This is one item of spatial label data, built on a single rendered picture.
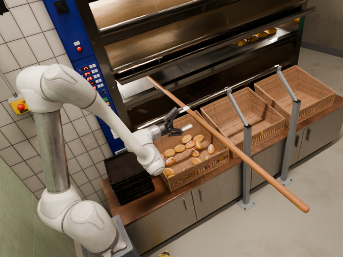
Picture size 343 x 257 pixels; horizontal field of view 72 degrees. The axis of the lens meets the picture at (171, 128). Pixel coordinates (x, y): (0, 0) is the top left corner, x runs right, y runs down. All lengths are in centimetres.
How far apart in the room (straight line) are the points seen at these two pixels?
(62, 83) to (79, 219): 54
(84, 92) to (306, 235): 206
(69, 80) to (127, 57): 88
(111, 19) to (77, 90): 83
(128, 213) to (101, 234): 76
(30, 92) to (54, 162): 31
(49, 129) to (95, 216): 41
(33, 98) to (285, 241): 208
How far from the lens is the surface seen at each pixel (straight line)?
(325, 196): 269
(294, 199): 110
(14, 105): 170
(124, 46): 175
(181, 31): 189
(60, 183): 119
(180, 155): 212
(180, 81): 200
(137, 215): 185
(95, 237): 114
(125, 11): 170
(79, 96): 95
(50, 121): 109
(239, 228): 236
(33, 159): 200
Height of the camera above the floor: 208
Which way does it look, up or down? 38 degrees down
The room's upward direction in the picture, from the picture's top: 13 degrees counter-clockwise
